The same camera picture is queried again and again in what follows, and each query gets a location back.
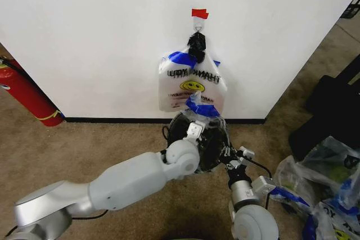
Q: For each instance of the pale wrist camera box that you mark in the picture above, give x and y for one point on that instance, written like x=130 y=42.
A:
x=247 y=153

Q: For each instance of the large black case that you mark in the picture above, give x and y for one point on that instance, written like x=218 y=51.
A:
x=334 y=99

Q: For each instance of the clear metal wall hook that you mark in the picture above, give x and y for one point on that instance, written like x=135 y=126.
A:
x=199 y=26

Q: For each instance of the smiley plastic bag blue trim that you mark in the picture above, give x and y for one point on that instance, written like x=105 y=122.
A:
x=334 y=220

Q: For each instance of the black frame object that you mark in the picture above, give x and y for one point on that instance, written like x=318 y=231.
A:
x=353 y=8

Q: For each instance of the black round trash bin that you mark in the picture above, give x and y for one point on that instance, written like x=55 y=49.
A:
x=209 y=141

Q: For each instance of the flat black bag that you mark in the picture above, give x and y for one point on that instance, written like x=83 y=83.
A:
x=308 y=141

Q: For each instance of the crumpled clear plastic bag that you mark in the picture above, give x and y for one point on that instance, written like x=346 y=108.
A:
x=334 y=161

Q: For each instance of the red tape strip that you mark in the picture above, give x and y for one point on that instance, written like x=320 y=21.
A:
x=200 y=13

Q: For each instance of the white smiley plastic garbage bag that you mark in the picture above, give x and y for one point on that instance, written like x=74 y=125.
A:
x=191 y=82

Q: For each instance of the red fire extinguisher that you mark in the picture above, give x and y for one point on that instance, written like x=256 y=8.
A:
x=25 y=94

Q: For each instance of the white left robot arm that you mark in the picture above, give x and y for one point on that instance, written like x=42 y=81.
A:
x=123 y=179

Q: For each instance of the clear plastic bag blue tape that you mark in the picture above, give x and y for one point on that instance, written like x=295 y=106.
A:
x=292 y=183

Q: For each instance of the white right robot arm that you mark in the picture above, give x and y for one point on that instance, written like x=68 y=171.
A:
x=249 y=217

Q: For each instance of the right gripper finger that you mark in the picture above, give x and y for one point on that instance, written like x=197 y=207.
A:
x=239 y=157
x=228 y=154

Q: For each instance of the blue tape on bin liner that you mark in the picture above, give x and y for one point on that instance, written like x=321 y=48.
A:
x=201 y=108

